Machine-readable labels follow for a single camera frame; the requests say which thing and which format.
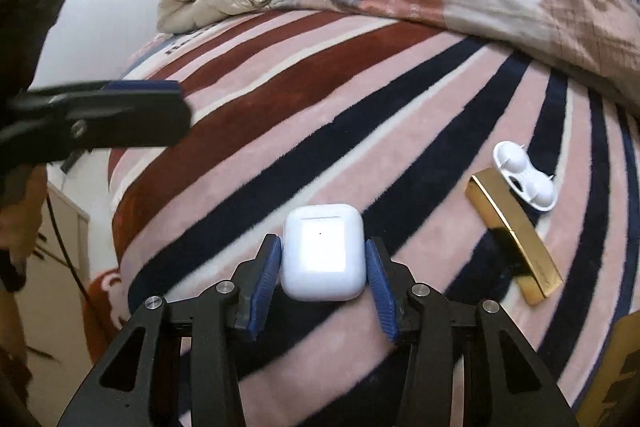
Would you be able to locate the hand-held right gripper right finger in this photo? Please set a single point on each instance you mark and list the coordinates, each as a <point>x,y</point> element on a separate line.
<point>382,297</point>

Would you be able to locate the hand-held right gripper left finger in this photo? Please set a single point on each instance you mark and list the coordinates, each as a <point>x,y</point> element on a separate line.
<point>265,282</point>

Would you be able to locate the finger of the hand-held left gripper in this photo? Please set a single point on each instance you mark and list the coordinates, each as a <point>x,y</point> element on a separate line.
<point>140,122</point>
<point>145,87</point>

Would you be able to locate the white earbuds case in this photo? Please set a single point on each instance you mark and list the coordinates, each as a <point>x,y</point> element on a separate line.
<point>322,252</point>

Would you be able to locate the brown cardboard box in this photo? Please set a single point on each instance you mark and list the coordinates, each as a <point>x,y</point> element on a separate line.
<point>617,372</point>

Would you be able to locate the person's left hand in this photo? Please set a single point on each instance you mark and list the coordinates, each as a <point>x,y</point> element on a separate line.
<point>32,207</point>

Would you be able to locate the cream nightstand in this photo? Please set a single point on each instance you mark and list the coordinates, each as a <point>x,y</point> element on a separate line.
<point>55,232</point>

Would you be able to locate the gold bar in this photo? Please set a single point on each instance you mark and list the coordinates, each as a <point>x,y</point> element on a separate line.
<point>505,217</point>

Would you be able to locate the white contact lens case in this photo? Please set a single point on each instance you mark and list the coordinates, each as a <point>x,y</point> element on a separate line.
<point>540,194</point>

